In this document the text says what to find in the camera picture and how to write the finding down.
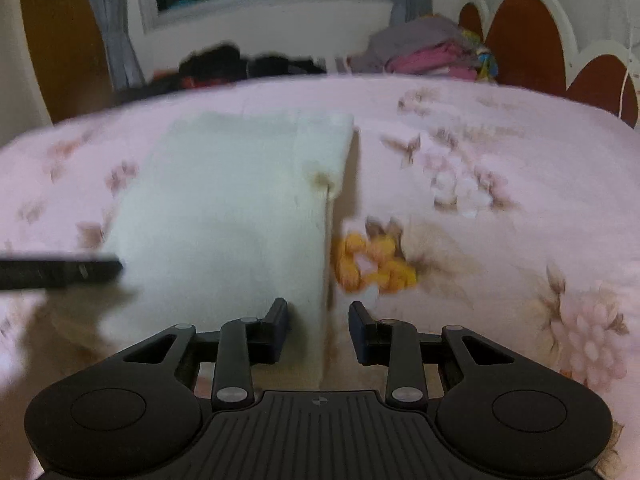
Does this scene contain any pile of colourful clothes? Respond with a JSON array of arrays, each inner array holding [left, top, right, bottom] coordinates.
[[346, 14, 502, 83]]

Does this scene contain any small white cloth garment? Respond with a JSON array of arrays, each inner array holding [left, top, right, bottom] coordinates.
[[99, 110, 357, 392]]

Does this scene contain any pile of dark clothes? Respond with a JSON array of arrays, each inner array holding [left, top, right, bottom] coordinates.
[[150, 44, 330, 95]]

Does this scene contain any brown wooden door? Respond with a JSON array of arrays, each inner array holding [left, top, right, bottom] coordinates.
[[19, 0, 115, 125]]

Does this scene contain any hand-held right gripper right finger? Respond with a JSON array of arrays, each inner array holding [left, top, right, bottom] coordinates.
[[348, 301, 517, 412]]

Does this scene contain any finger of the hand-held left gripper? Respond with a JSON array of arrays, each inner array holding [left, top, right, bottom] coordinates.
[[0, 254, 124, 291]]

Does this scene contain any pink floral bed sheet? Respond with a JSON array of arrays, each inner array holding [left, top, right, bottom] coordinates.
[[0, 76, 640, 480]]

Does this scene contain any brown and white headboard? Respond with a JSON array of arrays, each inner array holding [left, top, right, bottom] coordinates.
[[457, 0, 640, 130]]

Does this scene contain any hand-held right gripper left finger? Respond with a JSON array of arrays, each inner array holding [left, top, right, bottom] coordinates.
[[122, 298, 290, 414]]

